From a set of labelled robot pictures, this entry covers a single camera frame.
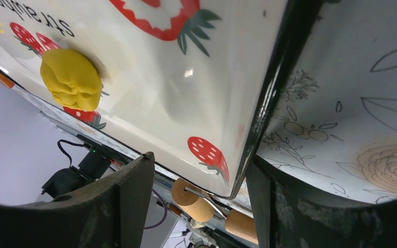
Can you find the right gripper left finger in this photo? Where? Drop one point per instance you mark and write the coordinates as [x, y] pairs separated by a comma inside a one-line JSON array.
[[110, 212]]

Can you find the yellow dough lump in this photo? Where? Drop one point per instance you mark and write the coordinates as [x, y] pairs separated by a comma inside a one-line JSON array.
[[71, 78]]

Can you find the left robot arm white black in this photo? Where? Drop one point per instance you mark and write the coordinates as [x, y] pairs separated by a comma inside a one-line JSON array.
[[91, 168]]

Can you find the wooden dough roller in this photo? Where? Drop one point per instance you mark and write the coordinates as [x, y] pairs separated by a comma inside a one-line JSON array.
[[201, 207]]

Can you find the strawberry print tray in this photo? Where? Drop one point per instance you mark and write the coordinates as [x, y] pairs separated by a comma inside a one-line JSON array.
[[195, 82]]

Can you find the floral table mat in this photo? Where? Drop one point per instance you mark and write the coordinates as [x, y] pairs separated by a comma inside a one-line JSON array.
[[335, 125]]

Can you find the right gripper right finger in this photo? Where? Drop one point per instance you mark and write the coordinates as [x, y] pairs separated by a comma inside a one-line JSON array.
[[291, 213]]

